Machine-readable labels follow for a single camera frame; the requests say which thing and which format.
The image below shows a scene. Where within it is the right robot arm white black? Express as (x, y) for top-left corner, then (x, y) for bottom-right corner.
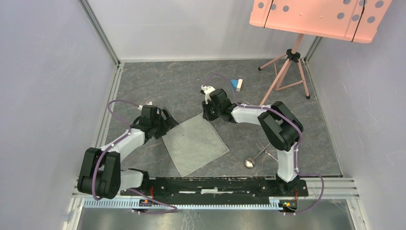
(201, 86), (303, 196)

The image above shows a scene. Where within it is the grey cloth napkin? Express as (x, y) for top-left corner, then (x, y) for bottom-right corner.
(162, 114), (229, 177)

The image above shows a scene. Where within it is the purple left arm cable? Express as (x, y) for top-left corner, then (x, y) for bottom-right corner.
(91, 99), (179, 216)

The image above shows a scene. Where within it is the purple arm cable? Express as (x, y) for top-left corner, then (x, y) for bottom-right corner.
(91, 99), (179, 216)
(204, 74), (325, 216)

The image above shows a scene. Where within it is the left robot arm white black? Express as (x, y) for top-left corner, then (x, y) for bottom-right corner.
(77, 105), (179, 200)

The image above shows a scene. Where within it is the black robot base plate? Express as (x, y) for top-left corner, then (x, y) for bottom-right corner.
(137, 176), (309, 205)

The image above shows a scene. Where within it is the silver spoon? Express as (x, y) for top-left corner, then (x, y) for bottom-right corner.
(243, 157), (256, 169)

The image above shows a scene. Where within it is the pink music stand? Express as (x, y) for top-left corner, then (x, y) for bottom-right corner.
(249, 0), (391, 105)

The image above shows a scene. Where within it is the blue and white block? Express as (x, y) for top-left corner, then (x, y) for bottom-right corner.
(230, 79), (243, 92)

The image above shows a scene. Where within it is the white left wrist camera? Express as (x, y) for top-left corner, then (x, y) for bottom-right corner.
(138, 101), (153, 111)

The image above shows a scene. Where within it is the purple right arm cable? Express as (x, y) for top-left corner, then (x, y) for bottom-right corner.
(204, 74), (325, 216)

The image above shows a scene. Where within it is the silver fork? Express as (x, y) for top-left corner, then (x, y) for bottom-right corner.
(254, 141), (278, 162)

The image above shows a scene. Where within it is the white slotted cable duct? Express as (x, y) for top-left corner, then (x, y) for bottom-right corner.
(83, 198), (282, 211)

